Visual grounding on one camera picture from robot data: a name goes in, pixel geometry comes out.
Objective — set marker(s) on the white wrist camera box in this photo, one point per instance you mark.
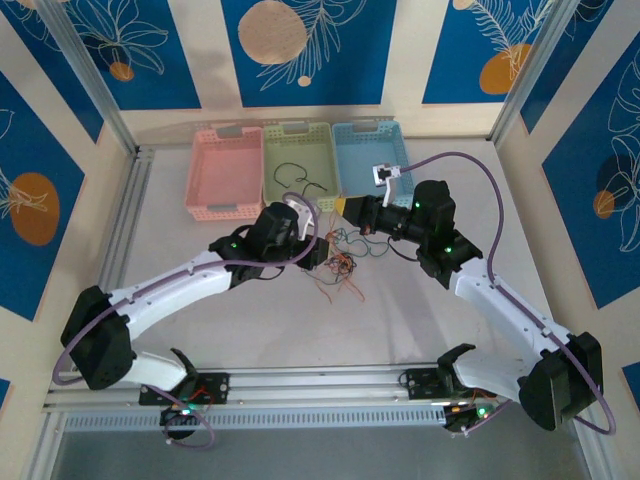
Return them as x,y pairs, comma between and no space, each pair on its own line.
305,215
385,174

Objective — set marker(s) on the green plastic basket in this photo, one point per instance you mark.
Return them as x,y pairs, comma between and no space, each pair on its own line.
300,150

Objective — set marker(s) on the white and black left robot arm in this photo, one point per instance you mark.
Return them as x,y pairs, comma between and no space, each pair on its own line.
165,300

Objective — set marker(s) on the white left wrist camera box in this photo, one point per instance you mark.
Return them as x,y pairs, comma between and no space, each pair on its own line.
305,215

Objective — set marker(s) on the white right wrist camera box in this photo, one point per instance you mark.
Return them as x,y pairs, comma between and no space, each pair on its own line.
385,174

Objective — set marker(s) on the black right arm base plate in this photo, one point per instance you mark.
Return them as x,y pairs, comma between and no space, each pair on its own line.
422,382

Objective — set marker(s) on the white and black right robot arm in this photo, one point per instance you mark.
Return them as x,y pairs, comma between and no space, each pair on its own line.
480,300

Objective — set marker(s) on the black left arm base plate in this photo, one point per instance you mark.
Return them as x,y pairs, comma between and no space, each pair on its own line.
215,387

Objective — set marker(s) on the blue plastic basket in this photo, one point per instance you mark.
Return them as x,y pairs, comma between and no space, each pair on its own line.
360,150

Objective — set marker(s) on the aluminium mounting rails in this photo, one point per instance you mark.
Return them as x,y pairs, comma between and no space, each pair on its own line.
325,382

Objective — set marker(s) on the aluminium frame bar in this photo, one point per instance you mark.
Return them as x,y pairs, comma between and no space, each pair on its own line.
45,450
587,455

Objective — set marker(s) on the pink plastic basket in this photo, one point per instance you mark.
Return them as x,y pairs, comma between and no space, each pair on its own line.
225,170

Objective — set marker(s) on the aluminium corner post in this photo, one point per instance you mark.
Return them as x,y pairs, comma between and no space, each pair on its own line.
85,60
530,65

